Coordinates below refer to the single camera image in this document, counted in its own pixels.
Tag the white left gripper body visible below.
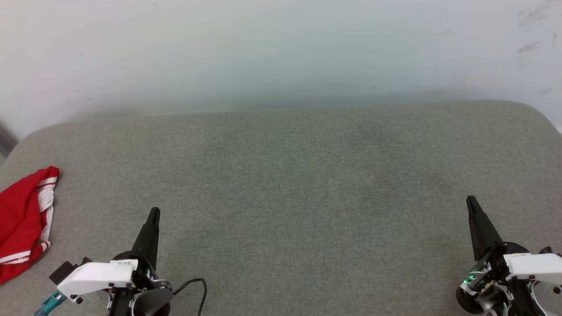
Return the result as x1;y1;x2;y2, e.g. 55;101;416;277
56;250;155;304

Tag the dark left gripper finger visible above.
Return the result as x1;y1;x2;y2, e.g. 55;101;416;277
131;207;161;269

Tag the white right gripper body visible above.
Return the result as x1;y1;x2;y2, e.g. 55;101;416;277
486;242;562;286

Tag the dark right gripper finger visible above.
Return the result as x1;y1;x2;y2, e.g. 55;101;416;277
466;195;506;262

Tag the red white basketball jersey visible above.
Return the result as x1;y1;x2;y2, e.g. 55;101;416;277
0;166;60;285

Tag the teal left camera connector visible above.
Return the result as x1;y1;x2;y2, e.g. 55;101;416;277
33;291;67;316

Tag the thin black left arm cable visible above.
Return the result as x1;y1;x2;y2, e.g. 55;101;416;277
173;278;208;316

